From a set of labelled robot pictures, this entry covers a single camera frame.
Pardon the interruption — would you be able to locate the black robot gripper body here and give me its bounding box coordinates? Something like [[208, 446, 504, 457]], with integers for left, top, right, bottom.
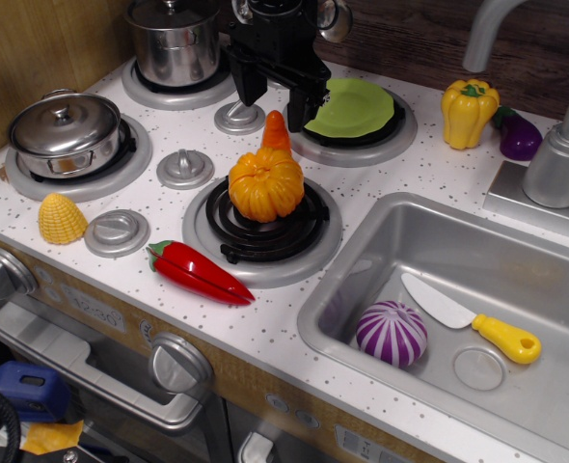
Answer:
[[228, 1, 331, 89]]

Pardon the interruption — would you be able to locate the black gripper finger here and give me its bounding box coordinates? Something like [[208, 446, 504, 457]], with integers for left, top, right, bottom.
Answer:
[[286, 82, 330, 133], [228, 50, 267, 107]]

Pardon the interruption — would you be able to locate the orange toy carrot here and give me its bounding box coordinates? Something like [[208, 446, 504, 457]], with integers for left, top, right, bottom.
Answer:
[[261, 110, 291, 151]]

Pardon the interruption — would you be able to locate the green plastic plate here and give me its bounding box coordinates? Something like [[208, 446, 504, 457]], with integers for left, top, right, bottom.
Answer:
[[304, 78, 396, 139]]

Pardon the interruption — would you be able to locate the back left stove burner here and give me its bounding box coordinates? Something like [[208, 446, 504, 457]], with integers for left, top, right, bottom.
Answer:
[[122, 48, 236, 111]]

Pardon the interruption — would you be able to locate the stove burner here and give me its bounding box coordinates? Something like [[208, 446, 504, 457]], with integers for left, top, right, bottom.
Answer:
[[290, 89, 418, 168], [5, 115, 151, 203], [122, 48, 236, 111]]

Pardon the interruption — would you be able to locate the grey stovetop knob back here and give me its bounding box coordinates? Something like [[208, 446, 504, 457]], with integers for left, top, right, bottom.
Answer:
[[214, 100, 266, 136]]

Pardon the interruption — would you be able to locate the grey stovetop knob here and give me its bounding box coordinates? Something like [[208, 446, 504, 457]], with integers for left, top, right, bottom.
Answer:
[[214, 100, 266, 136], [84, 209, 150, 259], [156, 149, 215, 190]]

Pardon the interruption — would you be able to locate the hanging steel utensil left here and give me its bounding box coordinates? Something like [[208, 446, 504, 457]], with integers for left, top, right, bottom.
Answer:
[[231, 0, 253, 25]]

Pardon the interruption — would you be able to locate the hanging steel ladle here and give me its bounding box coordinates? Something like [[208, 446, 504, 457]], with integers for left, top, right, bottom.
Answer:
[[316, 0, 353, 43]]

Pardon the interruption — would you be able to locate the tall steel pot with lid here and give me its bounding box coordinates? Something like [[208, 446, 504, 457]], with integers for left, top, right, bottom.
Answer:
[[124, 0, 220, 88]]

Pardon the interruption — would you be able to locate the orange toy pumpkin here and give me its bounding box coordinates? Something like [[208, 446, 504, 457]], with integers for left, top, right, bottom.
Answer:
[[228, 147, 305, 223]]

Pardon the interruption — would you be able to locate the back right stove burner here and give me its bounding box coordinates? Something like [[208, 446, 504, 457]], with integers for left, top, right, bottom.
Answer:
[[290, 89, 418, 168]]

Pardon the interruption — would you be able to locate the grey stovetop knob middle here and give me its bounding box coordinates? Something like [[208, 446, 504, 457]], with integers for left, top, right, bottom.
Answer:
[[156, 149, 215, 190]]

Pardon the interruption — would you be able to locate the front left stove burner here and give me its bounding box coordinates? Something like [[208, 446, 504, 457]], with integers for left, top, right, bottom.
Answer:
[[5, 115, 151, 203]]

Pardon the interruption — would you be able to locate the grey toy sink basin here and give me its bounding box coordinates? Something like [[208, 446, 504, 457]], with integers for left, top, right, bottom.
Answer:
[[297, 193, 569, 462]]

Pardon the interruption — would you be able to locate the front right black burner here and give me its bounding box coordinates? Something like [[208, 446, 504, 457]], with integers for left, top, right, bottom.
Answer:
[[182, 177, 342, 288]]

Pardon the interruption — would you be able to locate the yellow toy bell pepper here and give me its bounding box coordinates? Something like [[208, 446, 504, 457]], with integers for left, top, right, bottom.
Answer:
[[441, 79, 501, 150]]

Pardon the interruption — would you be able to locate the low steel pot with lid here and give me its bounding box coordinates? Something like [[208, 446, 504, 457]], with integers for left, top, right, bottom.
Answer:
[[8, 89, 122, 178]]

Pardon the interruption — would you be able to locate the red toy chili pepper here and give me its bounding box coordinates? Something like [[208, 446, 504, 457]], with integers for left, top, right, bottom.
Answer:
[[146, 240, 255, 306]]

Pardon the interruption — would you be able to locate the grey stovetop knob front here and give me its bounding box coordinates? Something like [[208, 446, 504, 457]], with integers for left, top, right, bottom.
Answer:
[[84, 209, 150, 259]]

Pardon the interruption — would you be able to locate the purple toy eggplant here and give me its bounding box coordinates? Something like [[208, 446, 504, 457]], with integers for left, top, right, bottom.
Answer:
[[492, 106, 543, 161]]

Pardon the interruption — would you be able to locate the yellow toy corn piece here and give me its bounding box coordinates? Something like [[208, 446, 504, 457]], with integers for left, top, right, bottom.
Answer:
[[39, 193, 88, 245]]

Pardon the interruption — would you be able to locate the purple striped toy onion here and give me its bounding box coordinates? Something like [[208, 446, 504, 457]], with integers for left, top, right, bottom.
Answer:
[[356, 300, 428, 368]]

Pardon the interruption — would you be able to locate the silver toy faucet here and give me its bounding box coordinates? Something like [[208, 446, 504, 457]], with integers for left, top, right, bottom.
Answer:
[[462, 0, 569, 242]]

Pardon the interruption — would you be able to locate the silver oven knob right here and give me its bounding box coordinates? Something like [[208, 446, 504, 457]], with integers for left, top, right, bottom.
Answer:
[[149, 332, 213, 395]]

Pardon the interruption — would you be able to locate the silver oven knob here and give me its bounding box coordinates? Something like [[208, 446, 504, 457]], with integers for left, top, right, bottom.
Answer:
[[0, 248, 38, 300], [149, 332, 213, 395]]

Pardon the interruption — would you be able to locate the silver oven knob left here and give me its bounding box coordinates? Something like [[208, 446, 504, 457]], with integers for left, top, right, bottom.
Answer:
[[0, 248, 38, 300]]

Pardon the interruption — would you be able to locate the blue device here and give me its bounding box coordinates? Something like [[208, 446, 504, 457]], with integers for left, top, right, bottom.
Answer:
[[0, 361, 71, 422]]

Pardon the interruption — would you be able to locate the grey oven door handle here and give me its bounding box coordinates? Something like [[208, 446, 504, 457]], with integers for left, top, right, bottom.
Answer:
[[0, 303, 203, 435]]

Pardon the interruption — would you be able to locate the toy knife yellow handle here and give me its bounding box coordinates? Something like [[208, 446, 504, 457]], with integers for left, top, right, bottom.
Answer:
[[400, 273, 542, 365]]

